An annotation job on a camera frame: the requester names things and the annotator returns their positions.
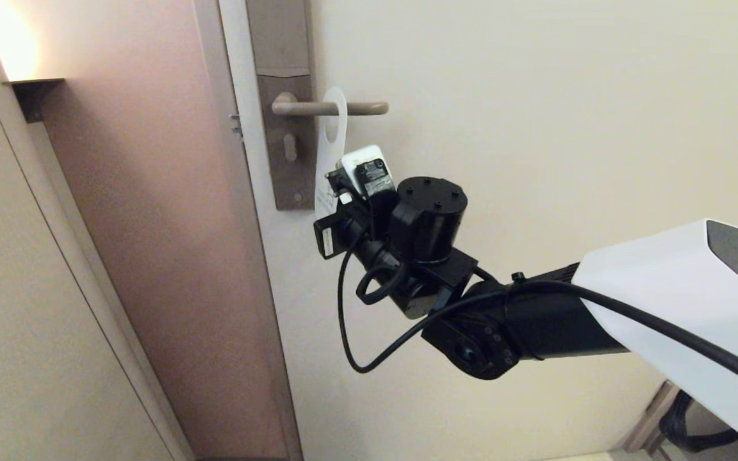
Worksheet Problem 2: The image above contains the dark wall light bracket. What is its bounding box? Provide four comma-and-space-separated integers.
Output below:
1, 78, 65, 124

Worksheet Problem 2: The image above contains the brown metal door lock plate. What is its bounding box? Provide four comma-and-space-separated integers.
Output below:
245, 0, 319, 211

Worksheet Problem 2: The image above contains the white plastic door hanger sign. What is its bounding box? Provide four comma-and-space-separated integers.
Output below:
314, 86, 349, 216

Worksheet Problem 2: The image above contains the white room door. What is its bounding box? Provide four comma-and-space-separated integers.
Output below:
217, 0, 738, 461

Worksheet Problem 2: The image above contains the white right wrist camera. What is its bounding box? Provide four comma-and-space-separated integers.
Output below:
341, 144, 388, 194

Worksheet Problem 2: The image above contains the thin black right camera cable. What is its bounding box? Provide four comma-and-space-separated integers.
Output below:
336, 227, 738, 400

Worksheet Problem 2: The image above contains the grey wardrobe frame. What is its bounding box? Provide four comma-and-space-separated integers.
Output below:
624, 192, 738, 454

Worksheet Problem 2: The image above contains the short black looped arm cable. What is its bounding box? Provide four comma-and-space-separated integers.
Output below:
356, 257, 409, 307

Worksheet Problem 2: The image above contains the beige metal door handle lever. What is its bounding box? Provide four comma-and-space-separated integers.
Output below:
271, 92, 390, 117

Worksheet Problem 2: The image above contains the black coiled cable bundle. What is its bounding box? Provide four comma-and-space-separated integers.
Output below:
659, 391, 738, 453

